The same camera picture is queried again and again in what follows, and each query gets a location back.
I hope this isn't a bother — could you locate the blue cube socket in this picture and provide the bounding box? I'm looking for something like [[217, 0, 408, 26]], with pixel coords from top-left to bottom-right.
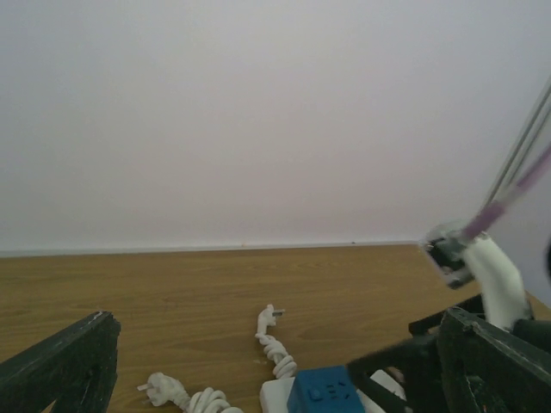
[[287, 366, 365, 413]]

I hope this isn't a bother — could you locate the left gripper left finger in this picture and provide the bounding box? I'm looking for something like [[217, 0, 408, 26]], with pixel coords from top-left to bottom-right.
[[1, 311, 121, 412]]

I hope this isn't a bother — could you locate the long strip white cord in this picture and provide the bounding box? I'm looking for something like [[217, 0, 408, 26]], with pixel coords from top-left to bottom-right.
[[254, 303, 299, 380]]

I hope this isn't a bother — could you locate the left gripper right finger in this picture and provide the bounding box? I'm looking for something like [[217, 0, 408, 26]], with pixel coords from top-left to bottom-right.
[[437, 320, 550, 412]]

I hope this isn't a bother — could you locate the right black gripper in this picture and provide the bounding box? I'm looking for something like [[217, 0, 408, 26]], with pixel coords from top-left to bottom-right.
[[346, 294, 536, 412]]

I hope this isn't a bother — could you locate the long white power strip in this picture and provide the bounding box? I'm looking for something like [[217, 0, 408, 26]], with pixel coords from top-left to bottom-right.
[[259, 366, 383, 412]]

